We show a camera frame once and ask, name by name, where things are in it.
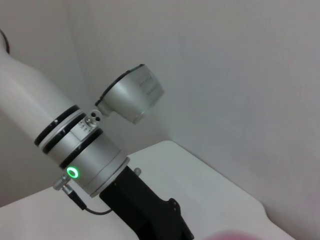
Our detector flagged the pink toy peach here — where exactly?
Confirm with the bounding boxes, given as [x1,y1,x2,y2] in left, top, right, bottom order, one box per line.
[207,228,320,240]

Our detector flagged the thin black background cable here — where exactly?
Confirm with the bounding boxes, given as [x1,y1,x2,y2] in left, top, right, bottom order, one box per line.
[0,28,11,55]

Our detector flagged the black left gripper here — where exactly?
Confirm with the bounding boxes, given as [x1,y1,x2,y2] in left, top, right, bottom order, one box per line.
[98,164,195,240]

